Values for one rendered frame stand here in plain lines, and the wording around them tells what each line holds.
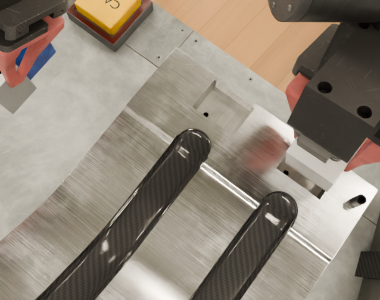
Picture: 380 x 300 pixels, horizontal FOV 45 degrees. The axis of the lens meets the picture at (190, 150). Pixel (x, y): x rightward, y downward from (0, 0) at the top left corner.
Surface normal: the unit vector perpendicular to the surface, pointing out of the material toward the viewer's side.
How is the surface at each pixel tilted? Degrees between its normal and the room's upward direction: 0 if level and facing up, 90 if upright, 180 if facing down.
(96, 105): 0
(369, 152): 91
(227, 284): 3
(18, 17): 28
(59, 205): 14
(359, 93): 22
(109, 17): 0
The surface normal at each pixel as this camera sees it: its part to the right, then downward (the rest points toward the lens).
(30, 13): 0.30, -0.58
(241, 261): 0.02, -0.21
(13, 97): 0.79, 0.59
